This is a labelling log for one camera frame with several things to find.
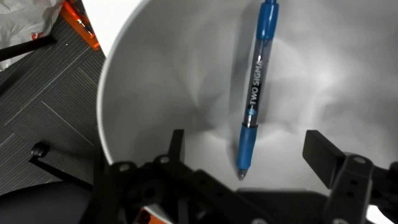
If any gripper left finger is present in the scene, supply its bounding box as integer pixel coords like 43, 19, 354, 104
81, 129, 274, 224

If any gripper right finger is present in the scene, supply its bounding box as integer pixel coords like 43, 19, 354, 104
302, 130, 398, 224

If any grey bowl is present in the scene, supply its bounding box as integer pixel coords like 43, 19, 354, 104
96, 0, 398, 199

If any blue pen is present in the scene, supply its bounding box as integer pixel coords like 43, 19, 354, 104
236, 0, 280, 181

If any orange bar clamp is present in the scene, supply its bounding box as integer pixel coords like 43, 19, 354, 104
59, 0, 101, 51

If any black rod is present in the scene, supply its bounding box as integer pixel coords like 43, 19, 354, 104
0, 35, 58, 62

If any white plastic bag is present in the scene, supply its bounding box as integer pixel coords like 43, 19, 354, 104
0, 0, 64, 71

